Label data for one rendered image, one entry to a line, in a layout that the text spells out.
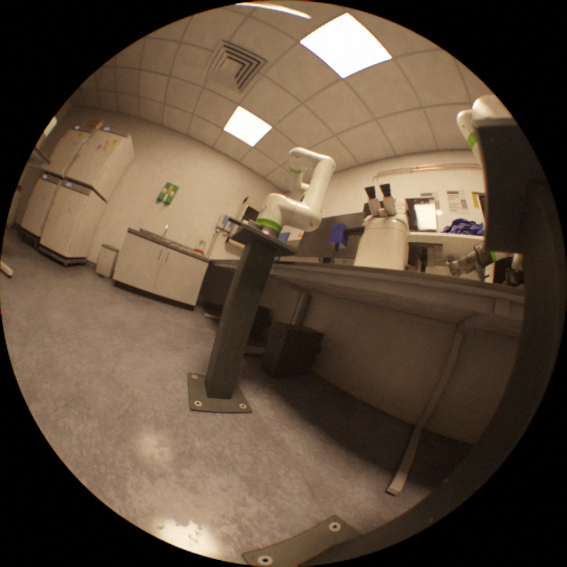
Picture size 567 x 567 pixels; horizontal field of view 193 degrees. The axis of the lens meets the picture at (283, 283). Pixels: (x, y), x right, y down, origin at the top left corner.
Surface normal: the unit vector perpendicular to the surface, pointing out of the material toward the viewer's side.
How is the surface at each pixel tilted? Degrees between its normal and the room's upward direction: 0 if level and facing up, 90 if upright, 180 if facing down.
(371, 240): 91
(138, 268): 90
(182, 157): 90
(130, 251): 90
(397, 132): 180
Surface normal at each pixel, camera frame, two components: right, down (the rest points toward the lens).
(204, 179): 0.60, 0.13
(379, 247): -0.75, -0.28
